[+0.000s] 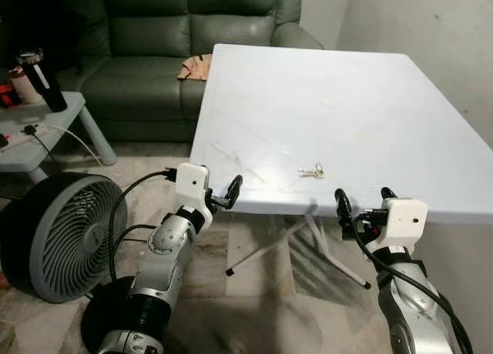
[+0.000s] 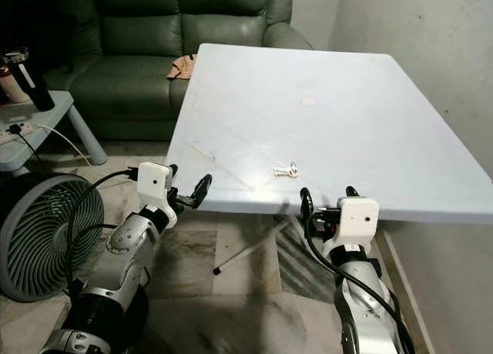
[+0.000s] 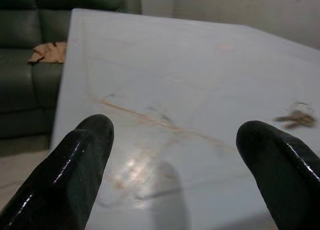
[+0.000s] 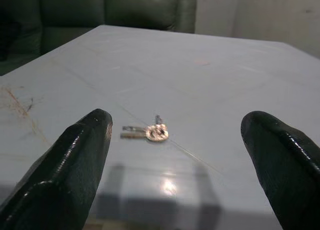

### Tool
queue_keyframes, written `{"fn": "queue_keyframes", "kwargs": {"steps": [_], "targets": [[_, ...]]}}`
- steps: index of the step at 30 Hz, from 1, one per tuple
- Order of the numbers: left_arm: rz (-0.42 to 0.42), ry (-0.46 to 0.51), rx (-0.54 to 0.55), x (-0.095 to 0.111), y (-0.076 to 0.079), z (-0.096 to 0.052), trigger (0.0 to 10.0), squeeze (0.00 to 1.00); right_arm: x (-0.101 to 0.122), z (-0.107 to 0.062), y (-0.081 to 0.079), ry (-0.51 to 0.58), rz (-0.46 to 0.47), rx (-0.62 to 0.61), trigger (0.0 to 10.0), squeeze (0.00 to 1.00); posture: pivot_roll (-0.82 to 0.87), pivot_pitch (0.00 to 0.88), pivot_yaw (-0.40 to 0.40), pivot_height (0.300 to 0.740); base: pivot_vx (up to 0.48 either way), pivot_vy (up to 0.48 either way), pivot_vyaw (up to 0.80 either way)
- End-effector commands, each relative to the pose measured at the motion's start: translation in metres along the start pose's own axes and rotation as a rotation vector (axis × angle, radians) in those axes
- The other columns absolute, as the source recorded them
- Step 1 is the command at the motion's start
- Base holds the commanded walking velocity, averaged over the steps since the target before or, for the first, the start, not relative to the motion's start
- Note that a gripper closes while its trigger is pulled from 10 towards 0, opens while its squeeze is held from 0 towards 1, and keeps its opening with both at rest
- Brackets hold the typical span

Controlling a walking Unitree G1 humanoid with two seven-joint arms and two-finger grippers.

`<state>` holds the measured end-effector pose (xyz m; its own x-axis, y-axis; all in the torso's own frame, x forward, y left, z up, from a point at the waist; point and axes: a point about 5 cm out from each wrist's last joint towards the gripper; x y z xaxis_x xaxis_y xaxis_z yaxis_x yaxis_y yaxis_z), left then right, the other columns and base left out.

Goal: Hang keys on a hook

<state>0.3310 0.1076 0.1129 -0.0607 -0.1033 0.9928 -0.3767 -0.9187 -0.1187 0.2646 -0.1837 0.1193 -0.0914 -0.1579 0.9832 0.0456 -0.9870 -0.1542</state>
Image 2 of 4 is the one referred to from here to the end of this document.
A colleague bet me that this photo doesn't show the dark green leather sofa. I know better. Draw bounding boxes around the dark green leather sofa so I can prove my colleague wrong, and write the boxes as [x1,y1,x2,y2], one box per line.
[0,0,314,143]

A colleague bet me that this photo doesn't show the black insulated tumbler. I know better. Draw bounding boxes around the black insulated tumbler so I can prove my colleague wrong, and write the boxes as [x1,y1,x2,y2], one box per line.
[4,48,55,113]

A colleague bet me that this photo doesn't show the grey round floor fan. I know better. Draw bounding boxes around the grey round floor fan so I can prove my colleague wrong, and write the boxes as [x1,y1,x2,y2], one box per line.
[0,171,106,303]

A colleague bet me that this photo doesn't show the beige cup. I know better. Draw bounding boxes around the beige cup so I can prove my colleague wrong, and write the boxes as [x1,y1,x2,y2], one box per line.
[0,65,30,105]

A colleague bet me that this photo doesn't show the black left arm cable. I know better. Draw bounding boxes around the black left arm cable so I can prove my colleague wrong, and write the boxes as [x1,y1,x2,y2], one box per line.
[66,166,141,287]

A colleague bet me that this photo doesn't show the brown crumpled cloth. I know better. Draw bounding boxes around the brown crumpled cloth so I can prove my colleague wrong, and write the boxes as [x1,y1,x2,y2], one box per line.
[167,53,198,81]

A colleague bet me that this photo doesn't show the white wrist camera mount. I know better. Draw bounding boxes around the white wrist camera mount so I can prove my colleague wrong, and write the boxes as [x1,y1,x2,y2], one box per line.
[324,195,381,252]
[136,161,177,229]

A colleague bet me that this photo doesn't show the small grey side table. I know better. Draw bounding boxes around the small grey side table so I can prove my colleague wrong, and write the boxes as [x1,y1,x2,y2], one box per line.
[0,90,108,175]

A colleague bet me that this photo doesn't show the white power cable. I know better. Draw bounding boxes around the white power cable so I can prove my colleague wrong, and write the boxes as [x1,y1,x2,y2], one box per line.
[39,125,95,160]

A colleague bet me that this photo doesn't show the silver keys on ring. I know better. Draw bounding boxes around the silver keys on ring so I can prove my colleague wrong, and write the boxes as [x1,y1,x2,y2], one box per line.
[273,162,300,179]

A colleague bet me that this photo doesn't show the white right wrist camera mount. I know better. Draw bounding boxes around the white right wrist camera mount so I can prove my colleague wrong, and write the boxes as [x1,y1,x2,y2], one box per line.
[324,195,381,252]

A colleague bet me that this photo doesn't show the white plastic folding table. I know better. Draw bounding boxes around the white plastic folding table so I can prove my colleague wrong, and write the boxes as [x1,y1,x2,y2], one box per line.
[166,42,493,277]

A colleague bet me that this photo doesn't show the white power strip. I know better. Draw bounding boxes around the white power strip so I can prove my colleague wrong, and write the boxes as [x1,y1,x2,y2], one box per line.
[0,122,41,140]

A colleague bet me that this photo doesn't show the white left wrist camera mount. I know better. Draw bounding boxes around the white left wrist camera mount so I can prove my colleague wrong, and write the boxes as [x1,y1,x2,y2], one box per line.
[136,161,177,229]

